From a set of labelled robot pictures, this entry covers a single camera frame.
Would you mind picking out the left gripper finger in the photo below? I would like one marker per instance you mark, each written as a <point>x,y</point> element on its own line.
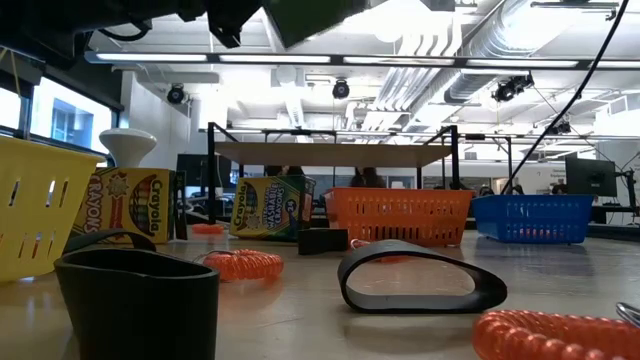
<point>232,22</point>

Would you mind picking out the yellow plastic basket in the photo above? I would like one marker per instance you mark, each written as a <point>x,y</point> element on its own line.
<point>30,165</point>

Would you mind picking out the black cup foreground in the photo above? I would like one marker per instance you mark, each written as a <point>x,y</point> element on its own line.
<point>140,320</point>

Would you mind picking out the long black rubber band loop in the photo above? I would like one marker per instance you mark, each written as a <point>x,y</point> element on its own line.
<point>425,304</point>

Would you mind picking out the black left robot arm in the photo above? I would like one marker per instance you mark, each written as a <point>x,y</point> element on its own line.
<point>50,30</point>

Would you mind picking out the white mushroom lamp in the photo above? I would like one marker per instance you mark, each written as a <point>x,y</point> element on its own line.
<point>127,145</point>

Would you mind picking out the black computer monitor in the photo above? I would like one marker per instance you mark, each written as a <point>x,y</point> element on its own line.
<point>590,177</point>
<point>192,170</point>

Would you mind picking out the person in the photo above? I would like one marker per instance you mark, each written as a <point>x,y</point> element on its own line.
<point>370,178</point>
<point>290,171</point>
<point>560,188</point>

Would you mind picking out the wooden shelf riser black legs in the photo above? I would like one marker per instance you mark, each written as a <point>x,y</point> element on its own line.
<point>325,155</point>

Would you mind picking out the small black block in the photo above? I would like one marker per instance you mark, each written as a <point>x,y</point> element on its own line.
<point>322,242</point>

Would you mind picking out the orange plastic basket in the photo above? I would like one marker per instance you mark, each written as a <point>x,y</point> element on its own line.
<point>400,192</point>

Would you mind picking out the black ceiling spotlight cluster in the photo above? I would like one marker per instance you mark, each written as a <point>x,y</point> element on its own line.
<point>505,91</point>

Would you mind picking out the blue plastic basket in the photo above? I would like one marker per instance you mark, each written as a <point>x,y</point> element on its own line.
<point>530,200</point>

